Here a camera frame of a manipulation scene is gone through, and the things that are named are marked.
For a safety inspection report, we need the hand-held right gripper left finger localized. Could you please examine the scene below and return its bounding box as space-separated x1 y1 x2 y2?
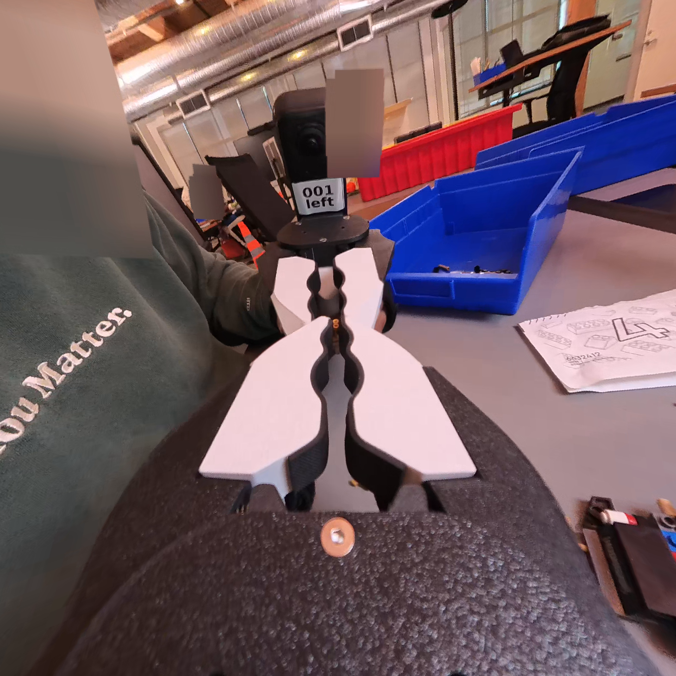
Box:
198 317 336 494

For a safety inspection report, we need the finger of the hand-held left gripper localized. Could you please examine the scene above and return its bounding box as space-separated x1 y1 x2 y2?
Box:
270 256 321 337
335 248 385 332

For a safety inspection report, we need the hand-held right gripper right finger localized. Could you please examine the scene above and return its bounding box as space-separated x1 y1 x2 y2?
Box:
338 316 477 510

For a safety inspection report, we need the pile of lego pieces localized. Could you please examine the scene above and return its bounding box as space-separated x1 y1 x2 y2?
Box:
433 263 515 276

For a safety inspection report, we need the blue plastic parts bin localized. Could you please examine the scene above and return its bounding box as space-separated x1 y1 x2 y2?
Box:
370 148 584 316

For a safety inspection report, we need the black lego car model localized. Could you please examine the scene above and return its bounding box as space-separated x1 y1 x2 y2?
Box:
581 496 676 621

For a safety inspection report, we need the person's left forearm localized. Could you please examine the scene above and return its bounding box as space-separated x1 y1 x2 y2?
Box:
145 193 281 346

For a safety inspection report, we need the orange traffic cone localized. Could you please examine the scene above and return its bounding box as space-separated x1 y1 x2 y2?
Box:
237 221 266 270

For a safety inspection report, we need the red plastic bin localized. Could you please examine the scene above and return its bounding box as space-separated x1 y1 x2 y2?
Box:
359 104 522 201

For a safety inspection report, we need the white numbered paper bag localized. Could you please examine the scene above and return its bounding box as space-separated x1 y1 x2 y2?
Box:
518 289 676 394

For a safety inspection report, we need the black floor lamp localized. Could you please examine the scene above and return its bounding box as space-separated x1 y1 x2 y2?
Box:
432 0 470 123

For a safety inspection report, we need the black office chair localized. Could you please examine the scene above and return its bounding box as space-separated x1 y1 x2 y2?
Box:
515 50 591 139

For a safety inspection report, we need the wooden office desk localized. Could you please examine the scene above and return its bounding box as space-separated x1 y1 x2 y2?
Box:
469 20 633 101

